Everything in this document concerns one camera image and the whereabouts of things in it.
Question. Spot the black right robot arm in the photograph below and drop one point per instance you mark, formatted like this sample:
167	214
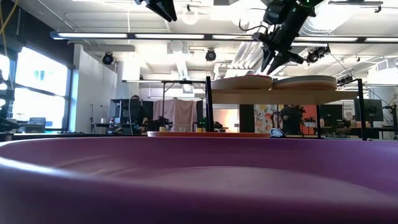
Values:
318	2

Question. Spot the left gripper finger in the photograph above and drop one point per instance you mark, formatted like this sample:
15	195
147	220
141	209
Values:
157	7
169	7

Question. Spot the black pillar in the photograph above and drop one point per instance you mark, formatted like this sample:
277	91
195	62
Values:
246	118

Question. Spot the orange-red plate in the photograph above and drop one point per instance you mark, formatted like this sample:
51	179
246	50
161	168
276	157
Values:
202	134

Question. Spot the beige curtain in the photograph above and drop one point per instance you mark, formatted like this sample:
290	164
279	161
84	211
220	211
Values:
180	112

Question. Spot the dark laptop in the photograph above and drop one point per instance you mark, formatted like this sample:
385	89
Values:
37	122

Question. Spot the black beam with light strips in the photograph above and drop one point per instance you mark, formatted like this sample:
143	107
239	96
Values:
208	36

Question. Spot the wooden shelf with black legs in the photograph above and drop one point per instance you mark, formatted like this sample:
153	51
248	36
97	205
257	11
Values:
248	97

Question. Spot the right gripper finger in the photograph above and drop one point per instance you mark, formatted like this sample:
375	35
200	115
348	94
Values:
267	57
278	63

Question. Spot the floral poster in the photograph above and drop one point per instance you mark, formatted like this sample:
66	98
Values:
265	118

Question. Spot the black background workstation frame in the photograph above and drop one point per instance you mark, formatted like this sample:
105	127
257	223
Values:
174	81

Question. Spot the black monitor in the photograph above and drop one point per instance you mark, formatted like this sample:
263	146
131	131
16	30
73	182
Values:
374	110
331	113

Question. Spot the cream white plate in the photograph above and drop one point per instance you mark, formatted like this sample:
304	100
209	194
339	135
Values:
239	83

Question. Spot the silver ventilation duct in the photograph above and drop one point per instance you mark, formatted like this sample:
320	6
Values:
329	25

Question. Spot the white round ceiling lamp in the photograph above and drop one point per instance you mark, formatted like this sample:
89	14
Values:
190	17

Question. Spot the black ceiling spotlight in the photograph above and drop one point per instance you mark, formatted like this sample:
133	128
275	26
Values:
318	55
210	55
108	58

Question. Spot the large bright window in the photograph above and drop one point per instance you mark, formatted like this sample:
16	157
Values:
40	93

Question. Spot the black ceiling track fixture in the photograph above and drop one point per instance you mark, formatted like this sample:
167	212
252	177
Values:
345	79

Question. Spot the small white and blue object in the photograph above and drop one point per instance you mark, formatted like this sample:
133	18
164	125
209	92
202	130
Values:
276	133

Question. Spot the black background robot arm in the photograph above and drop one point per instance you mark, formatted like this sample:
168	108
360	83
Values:
161	123

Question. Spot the red curtain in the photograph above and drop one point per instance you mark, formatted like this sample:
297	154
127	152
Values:
311	110

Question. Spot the large purple plastic bowl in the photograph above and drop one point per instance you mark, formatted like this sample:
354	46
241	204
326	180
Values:
199	186

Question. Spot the person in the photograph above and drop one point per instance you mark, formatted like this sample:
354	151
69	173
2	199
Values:
293	119
138	112

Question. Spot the peach plate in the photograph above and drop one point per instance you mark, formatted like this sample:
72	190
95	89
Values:
308	86

